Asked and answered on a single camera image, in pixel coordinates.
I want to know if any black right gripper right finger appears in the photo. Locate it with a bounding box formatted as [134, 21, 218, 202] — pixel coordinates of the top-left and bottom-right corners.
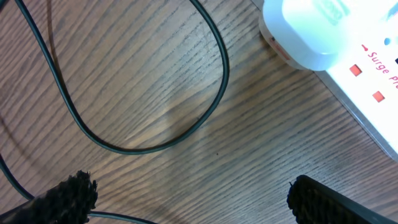
[287, 175, 397, 224]

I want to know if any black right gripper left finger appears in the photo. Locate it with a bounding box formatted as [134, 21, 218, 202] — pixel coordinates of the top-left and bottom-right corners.
[1, 170, 98, 224]

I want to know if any black USB charging cable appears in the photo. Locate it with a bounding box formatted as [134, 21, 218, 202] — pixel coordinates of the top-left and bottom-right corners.
[0, 0, 231, 224]

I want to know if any white charger plug adapter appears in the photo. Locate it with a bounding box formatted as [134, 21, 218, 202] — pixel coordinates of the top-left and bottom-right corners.
[259, 0, 359, 71]

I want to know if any white power strip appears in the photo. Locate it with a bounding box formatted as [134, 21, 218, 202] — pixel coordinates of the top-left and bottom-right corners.
[251, 0, 398, 161]

